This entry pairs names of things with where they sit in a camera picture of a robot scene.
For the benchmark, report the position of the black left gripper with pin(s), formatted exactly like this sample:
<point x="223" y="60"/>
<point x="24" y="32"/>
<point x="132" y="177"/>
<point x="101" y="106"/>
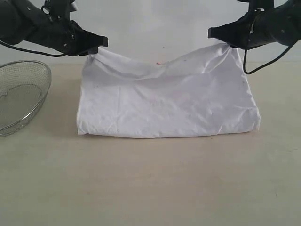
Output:
<point x="67" y="37"/>

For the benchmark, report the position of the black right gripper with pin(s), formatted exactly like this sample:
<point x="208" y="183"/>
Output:
<point x="241" y="34"/>

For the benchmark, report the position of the white t-shirt red print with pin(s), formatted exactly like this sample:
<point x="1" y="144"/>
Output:
<point x="202" y="93"/>

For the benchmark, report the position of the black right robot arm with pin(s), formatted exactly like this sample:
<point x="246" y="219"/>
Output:
<point x="262" y="24"/>

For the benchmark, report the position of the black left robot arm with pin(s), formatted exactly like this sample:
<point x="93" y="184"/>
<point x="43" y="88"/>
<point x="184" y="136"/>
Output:
<point x="18" y="19"/>

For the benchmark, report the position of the round metal mesh basket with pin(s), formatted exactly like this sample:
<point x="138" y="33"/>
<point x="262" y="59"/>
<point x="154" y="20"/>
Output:
<point x="24" y="86"/>

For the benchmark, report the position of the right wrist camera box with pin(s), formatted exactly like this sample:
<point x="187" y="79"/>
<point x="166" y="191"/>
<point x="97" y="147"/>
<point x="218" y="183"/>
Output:
<point x="255" y="5"/>

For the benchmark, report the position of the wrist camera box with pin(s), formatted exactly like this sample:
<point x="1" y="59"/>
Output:
<point x="62" y="5"/>
<point x="255" y="5"/>

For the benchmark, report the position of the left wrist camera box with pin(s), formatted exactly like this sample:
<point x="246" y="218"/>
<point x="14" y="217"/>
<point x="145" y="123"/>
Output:
<point x="62" y="5"/>

